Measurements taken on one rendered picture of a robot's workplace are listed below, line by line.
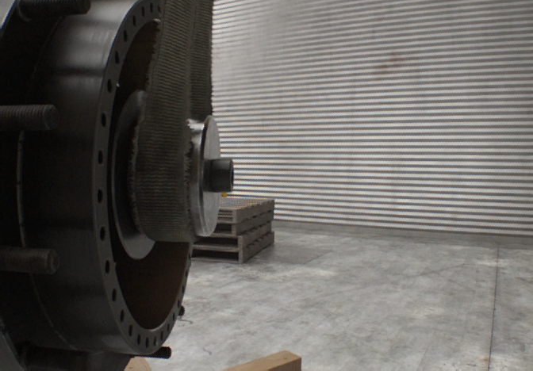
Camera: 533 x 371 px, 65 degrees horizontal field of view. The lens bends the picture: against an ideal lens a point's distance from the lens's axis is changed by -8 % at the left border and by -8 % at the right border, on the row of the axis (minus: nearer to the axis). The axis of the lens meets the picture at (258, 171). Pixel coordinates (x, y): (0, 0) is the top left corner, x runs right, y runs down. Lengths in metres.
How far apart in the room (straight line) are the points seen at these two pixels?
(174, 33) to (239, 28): 6.47
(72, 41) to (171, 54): 0.11
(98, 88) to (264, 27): 6.37
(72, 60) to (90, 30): 0.04
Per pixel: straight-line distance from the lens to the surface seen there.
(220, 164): 0.51
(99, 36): 0.40
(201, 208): 0.47
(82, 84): 0.37
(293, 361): 1.86
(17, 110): 0.32
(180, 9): 0.49
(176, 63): 0.48
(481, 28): 5.85
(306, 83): 6.23
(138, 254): 0.53
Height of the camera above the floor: 0.86
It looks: 1 degrees down
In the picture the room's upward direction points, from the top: 1 degrees clockwise
